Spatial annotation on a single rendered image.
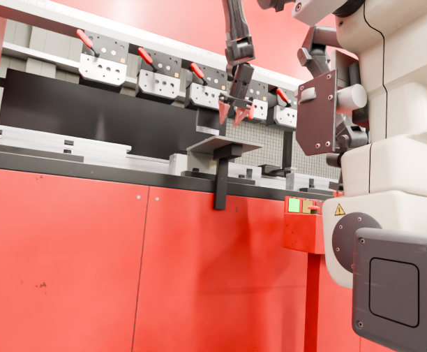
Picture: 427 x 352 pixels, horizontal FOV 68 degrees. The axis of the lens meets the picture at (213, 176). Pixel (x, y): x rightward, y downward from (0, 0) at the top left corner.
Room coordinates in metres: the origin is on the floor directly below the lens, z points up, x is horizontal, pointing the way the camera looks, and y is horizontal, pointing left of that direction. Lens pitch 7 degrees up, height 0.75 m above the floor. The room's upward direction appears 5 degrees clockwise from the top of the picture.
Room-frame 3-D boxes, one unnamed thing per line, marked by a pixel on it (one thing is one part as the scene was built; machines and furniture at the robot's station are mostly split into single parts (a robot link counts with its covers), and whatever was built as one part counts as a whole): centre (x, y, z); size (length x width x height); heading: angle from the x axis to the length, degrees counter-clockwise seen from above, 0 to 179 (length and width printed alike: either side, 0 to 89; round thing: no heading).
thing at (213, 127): (1.26, 0.04, 1.13); 0.10 x 0.02 x 0.10; 115
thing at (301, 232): (1.10, -0.38, 0.75); 0.20 x 0.16 x 0.18; 115
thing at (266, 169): (1.59, -0.32, 1.01); 0.26 x 0.12 x 0.05; 25
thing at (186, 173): (1.22, -0.02, 0.89); 0.30 x 0.05 x 0.03; 115
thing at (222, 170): (1.08, -0.04, 0.88); 0.14 x 0.04 x 0.22; 25
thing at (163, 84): (1.16, 0.24, 1.26); 0.15 x 0.09 x 0.17; 115
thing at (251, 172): (1.28, -0.01, 0.92); 0.39 x 0.06 x 0.10; 115
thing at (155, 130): (1.62, 0.46, 1.12); 1.13 x 0.02 x 0.44; 115
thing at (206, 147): (1.12, -0.02, 1.00); 0.26 x 0.18 x 0.01; 25
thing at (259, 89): (1.33, -0.12, 1.26); 0.15 x 0.09 x 0.17; 115
